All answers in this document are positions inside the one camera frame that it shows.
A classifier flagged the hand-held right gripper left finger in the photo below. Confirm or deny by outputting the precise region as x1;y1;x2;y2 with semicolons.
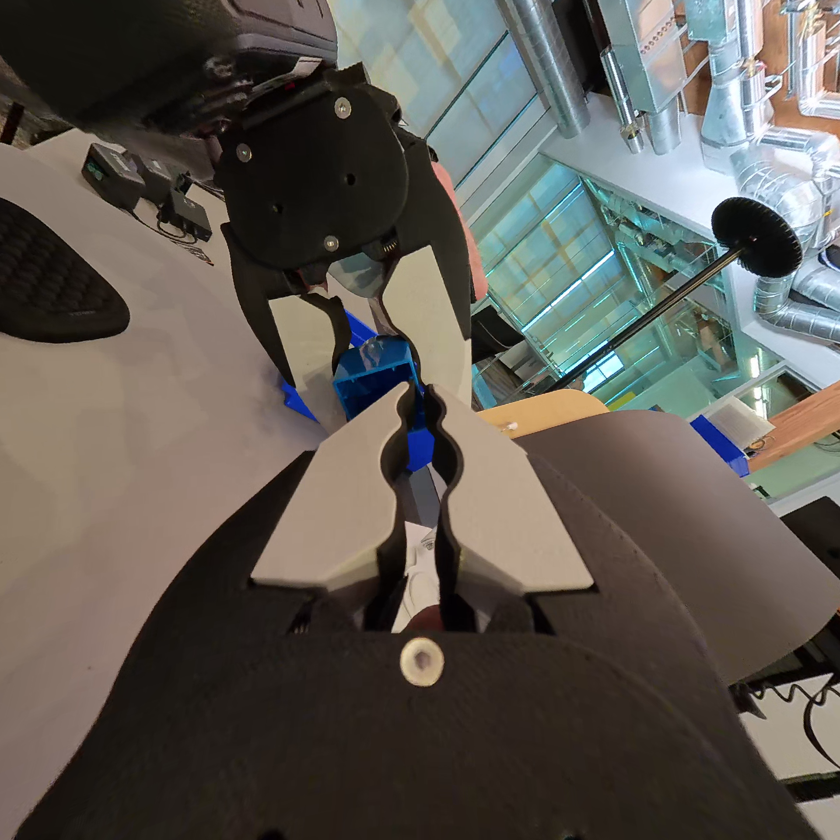
250;384;410;628

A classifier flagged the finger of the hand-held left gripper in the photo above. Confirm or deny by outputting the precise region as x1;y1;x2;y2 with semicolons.
269;292;355;424
372;250;471;410

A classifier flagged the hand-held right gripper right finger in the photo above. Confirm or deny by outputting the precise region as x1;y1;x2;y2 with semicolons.
431;392;594;628

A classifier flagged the blue plastic bin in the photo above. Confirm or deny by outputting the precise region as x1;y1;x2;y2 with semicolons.
279;310;379;424

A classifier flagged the blue single-stud plastic block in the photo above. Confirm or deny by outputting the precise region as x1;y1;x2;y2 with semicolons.
331;335;437;475

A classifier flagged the person's left hand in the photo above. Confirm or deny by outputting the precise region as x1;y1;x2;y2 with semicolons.
434;161;492;305

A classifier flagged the black mesh chair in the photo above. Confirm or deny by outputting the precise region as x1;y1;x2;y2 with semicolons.
470;302;526;368

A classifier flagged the black backdrop board stand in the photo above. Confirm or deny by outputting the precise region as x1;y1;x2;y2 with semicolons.
476;388;840;686

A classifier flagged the black power adapter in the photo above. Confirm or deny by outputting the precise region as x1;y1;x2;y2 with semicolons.
82;142;215;242

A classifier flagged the wooden ceiling post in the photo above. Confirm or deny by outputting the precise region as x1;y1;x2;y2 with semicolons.
749;385;840;473

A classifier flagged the silver ceiling duct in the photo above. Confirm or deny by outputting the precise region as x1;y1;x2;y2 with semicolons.
499;0;840;349

